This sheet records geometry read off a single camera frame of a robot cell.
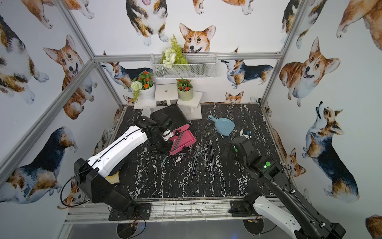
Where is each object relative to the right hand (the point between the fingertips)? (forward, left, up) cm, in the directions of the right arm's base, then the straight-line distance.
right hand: (231, 146), depth 72 cm
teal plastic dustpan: (+30, -1, -24) cm, 38 cm away
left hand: (0, +31, -4) cm, 31 cm away
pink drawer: (+14, +26, -14) cm, 33 cm away
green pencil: (0, +20, -22) cm, 30 cm away
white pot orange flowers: (+39, +51, +5) cm, 64 cm away
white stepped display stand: (+39, +37, -1) cm, 54 cm away
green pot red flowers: (+39, +25, +3) cm, 47 cm away
